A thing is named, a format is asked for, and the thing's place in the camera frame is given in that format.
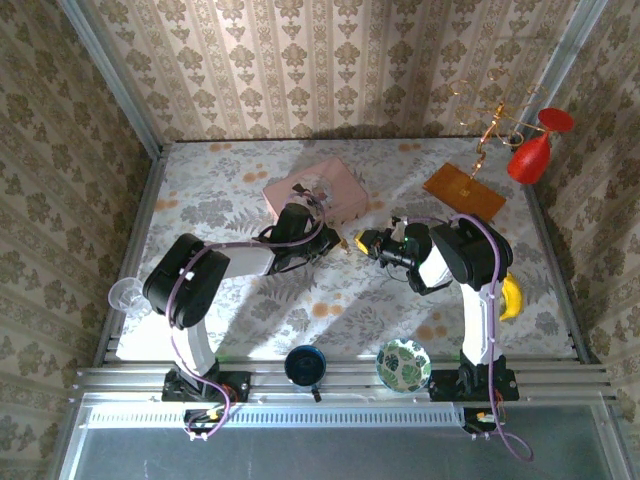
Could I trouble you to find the pink rectangular box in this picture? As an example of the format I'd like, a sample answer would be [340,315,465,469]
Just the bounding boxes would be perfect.
[261,155,371,227]

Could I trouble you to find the green leaf pattern bowl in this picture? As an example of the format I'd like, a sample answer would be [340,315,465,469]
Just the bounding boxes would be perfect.
[375,337,433,394]

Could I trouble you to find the dark blue mug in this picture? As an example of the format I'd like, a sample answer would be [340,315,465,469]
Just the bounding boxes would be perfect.
[283,344,328,403]

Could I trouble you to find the yellow banana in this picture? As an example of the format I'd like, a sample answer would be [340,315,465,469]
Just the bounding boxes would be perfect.
[498,273,524,323]

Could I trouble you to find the red wine glass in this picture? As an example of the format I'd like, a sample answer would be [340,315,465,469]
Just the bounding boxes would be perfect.
[506,106,576,186]

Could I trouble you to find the clear plastic wine glass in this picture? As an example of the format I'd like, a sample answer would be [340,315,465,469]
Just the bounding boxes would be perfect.
[108,276,150,317]

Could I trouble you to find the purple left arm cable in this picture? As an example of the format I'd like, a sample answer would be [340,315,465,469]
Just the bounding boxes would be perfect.
[167,191,330,444]

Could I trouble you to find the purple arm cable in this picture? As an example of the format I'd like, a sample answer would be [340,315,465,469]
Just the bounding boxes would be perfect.
[399,213,535,464]
[167,191,330,444]

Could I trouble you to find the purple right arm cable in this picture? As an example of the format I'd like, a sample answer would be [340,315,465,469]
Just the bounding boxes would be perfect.
[399,213,535,464]

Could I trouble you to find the aluminium cell frame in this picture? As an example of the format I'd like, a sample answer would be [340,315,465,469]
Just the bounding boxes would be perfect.
[54,0,621,480]

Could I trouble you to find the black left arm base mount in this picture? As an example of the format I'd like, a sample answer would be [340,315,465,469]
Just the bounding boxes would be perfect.
[161,368,251,404]

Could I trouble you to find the gold wire glass rack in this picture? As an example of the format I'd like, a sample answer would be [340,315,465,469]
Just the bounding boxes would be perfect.
[446,66,550,182]

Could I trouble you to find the white slotted cable duct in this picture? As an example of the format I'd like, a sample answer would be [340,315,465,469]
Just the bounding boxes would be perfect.
[85,403,465,428]

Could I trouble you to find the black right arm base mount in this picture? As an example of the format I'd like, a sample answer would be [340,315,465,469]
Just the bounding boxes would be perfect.
[428,366,520,404]

